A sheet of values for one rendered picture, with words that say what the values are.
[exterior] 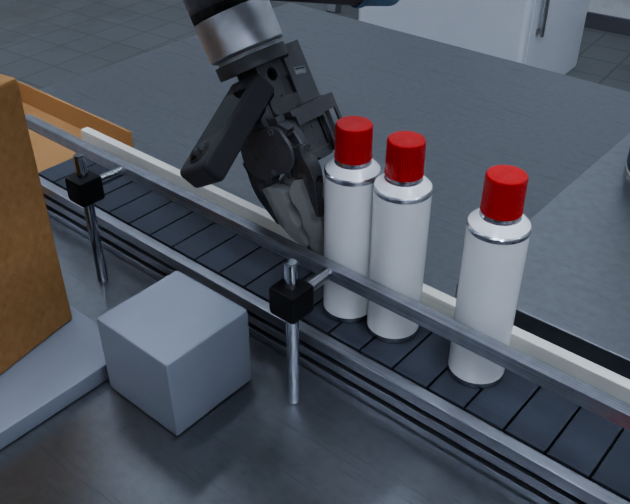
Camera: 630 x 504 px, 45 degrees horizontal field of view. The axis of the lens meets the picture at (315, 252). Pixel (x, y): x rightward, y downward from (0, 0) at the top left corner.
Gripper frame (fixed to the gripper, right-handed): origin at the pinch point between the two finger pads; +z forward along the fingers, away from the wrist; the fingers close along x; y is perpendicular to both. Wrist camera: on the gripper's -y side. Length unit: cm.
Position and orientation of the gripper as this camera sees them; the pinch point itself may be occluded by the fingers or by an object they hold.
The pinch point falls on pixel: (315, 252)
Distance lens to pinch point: 76.9
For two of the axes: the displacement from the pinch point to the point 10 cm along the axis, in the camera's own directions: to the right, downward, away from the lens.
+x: -6.6, 0.9, 7.4
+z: 3.8, 8.9, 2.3
